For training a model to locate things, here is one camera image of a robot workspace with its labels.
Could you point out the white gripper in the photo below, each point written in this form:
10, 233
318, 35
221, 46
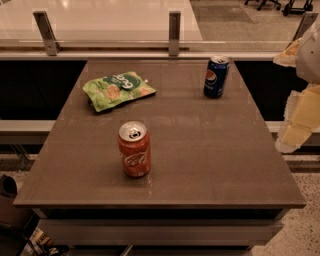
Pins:
310, 58

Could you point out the green rice chip bag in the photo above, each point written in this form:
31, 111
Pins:
110, 91

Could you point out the blue Pepsi can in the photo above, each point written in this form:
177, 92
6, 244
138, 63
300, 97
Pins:
217, 71

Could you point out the office chair base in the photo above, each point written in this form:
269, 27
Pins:
276, 3

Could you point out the brown table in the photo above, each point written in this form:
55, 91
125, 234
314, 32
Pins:
216, 178

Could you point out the red Coca-Cola can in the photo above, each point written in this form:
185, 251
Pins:
135, 149

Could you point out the items under table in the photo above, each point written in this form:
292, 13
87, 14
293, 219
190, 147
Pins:
39, 244

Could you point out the dark bin at left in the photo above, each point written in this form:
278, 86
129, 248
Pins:
11, 217

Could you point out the right metal railing bracket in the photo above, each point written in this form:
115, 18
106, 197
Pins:
305, 25

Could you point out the metal railing bracket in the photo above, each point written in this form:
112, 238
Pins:
174, 33
305, 25
50, 43

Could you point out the middle metal railing bracket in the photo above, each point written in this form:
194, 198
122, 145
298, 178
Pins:
174, 33

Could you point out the left metal railing bracket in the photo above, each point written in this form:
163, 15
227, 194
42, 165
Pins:
50, 43

